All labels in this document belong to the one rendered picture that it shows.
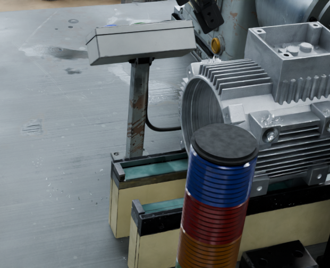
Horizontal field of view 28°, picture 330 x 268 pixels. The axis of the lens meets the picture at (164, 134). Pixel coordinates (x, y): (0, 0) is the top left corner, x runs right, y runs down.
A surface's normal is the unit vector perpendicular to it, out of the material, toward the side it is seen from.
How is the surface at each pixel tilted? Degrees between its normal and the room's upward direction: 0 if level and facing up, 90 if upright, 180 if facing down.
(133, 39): 52
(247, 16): 90
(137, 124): 90
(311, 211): 90
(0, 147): 0
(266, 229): 90
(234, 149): 0
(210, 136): 0
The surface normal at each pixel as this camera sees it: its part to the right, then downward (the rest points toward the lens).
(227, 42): -0.93, 0.13
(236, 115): 0.33, -0.20
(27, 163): 0.08, -0.83
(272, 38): 0.37, 0.54
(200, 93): 0.35, 0.72
